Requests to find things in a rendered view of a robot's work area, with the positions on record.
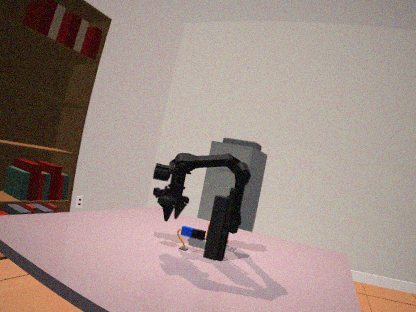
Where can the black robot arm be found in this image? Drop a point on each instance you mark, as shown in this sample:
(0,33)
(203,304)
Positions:
(183,163)

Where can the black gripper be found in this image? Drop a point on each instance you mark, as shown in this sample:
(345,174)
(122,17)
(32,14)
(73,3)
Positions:
(174,198)

